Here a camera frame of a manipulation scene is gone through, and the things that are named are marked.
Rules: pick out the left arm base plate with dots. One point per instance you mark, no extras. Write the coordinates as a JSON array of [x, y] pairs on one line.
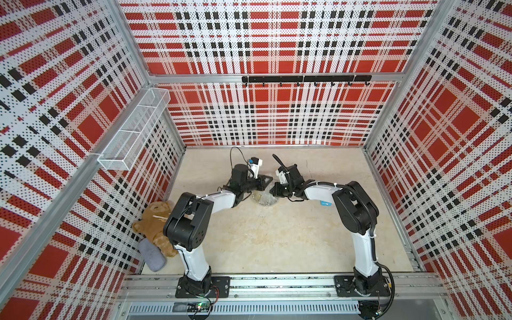
[[218, 286]]

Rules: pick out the black wall hook rail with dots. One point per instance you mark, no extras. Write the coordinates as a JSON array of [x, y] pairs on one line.
[[349, 79]]

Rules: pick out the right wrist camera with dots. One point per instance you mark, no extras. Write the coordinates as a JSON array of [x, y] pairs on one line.
[[282, 174]]

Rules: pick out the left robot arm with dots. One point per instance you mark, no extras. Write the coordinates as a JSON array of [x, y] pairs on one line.
[[188, 222]]

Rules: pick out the clear bubble wrap sheet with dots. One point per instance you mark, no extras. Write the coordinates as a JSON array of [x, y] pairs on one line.
[[264, 198]]

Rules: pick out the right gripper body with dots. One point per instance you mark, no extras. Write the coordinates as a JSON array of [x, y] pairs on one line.
[[283, 190]]

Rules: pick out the brown teddy bear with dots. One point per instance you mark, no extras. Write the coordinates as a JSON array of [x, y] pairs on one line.
[[151, 226]]

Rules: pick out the grey cloth pouch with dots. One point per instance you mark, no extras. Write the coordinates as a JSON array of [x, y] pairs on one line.
[[152, 255]]

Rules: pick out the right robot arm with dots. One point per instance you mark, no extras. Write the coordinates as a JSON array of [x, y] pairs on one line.
[[357, 213]]

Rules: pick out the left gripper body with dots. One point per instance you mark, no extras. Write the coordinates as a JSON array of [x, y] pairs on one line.
[[250, 184]]

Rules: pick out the white wire mesh basket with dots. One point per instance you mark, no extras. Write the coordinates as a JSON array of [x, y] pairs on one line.
[[123, 150]]

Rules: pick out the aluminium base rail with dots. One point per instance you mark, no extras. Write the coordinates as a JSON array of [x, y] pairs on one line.
[[282, 296]]

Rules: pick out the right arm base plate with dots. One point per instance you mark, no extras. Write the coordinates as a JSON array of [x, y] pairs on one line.
[[344, 284]]

